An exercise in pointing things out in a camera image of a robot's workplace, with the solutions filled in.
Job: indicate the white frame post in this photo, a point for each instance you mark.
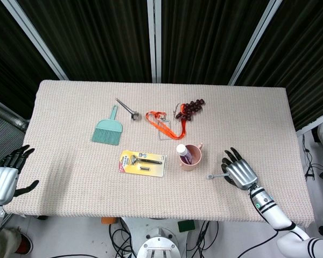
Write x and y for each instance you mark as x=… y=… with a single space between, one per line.
x=154 y=40
x=37 y=40
x=255 y=43

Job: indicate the purple white tube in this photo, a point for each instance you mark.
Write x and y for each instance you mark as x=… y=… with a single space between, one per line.
x=181 y=149

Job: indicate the pink ribbed cup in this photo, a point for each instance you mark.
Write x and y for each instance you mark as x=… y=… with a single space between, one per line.
x=197 y=158

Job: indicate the silver metal engine valve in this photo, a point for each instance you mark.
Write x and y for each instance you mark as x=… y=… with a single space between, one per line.
x=134 y=115

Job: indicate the red round object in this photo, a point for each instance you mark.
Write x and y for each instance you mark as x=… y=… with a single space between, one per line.
x=27 y=243

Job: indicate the light grey toothbrush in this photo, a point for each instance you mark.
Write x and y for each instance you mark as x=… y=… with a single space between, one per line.
x=210 y=176

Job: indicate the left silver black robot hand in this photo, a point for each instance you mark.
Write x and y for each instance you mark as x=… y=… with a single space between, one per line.
x=1 y=182

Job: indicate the green hand brush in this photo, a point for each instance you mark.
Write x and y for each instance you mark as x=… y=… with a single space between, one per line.
x=106 y=131

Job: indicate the clear badge holder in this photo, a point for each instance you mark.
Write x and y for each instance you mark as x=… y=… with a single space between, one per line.
x=164 y=138

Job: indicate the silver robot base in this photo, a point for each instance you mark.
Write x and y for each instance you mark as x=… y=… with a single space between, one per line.
x=158 y=244

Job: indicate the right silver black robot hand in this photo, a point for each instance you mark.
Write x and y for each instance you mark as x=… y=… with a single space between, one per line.
x=241 y=170

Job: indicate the yellow razor blister pack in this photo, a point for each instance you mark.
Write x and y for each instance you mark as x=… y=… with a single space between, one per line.
x=156 y=169

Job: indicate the black pleated curtain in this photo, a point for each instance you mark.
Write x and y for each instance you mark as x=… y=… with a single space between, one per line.
x=97 y=37
x=204 y=37
x=307 y=53
x=8 y=53

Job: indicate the orange block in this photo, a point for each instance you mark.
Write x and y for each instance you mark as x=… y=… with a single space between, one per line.
x=107 y=220

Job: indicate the olive cloth bundle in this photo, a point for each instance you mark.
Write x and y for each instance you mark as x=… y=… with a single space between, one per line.
x=5 y=242

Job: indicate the beige waffle tablecloth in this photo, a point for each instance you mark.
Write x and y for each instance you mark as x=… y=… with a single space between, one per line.
x=83 y=188

